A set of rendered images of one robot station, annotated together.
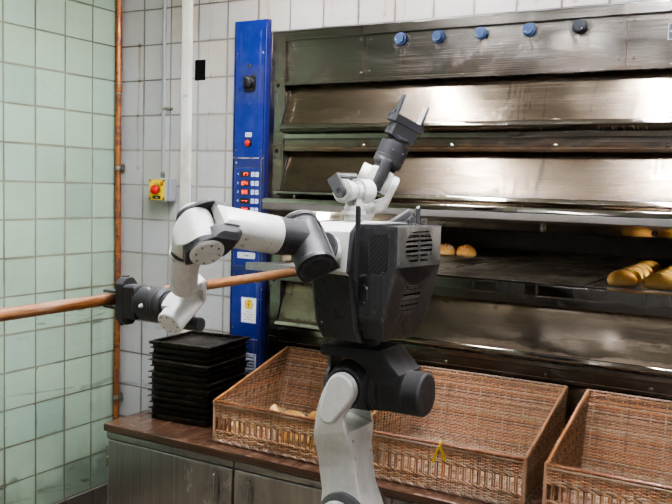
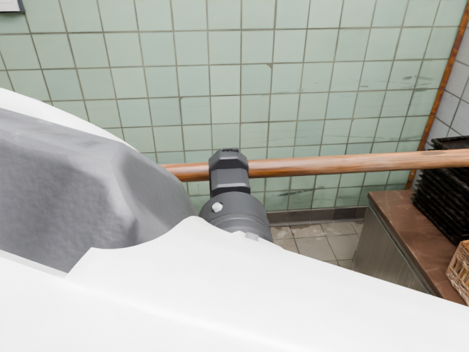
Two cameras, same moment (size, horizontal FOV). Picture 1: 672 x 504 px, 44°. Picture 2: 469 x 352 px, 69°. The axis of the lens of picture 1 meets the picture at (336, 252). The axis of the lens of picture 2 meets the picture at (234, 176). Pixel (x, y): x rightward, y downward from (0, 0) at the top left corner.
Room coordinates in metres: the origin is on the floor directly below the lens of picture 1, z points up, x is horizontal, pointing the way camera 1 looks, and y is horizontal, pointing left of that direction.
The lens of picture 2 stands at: (1.86, 0.19, 1.48)
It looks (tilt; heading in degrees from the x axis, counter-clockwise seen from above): 33 degrees down; 55
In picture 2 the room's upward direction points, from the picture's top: straight up
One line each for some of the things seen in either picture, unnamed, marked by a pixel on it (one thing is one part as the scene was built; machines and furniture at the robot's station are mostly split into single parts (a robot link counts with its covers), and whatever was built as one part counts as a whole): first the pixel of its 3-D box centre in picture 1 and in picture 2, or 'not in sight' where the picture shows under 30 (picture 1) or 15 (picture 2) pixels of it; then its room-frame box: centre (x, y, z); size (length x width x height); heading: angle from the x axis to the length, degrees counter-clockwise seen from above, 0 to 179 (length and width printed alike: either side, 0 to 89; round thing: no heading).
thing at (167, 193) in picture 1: (162, 189); not in sight; (3.60, 0.76, 1.46); 0.10 x 0.07 x 0.10; 60
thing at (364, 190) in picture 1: (355, 195); not in sight; (2.18, -0.05, 1.47); 0.10 x 0.07 x 0.09; 142
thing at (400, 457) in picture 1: (464, 428); not in sight; (2.65, -0.43, 0.72); 0.56 x 0.49 x 0.28; 61
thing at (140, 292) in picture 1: (139, 302); (229, 209); (2.07, 0.49, 1.19); 0.12 x 0.10 x 0.13; 60
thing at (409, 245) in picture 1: (370, 273); not in sight; (2.14, -0.09, 1.27); 0.34 x 0.30 x 0.36; 142
